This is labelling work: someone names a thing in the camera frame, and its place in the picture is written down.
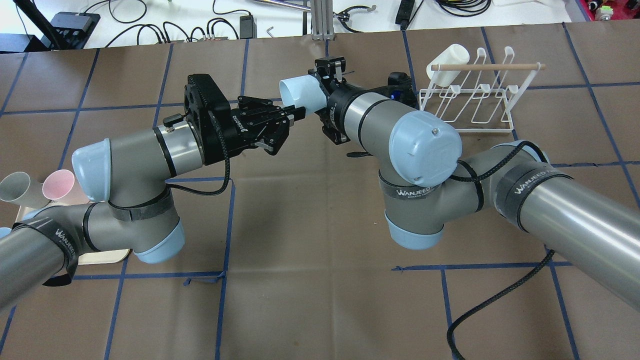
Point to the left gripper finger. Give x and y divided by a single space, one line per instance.
276 114
270 139

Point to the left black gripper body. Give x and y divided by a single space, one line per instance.
221 137

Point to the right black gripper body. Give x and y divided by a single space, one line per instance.
335 107

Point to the light blue cup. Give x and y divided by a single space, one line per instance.
303 91
4 231

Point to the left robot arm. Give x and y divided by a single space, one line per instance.
129 203

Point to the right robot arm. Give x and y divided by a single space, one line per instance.
426 183

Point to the pink cup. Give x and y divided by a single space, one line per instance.
58 185

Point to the grey cup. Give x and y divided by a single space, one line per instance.
19 188

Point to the black power adapter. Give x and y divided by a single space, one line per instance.
247 28

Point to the brown paper table cover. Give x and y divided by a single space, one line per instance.
294 260

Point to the cream plastic tray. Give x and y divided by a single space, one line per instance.
92 258

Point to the aluminium frame post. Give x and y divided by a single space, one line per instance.
322 15

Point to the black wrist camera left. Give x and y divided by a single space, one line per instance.
204 101

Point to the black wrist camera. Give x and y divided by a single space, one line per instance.
400 88
204 101

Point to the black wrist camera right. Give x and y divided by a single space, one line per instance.
400 88

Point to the white wire cup rack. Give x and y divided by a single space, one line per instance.
474 94

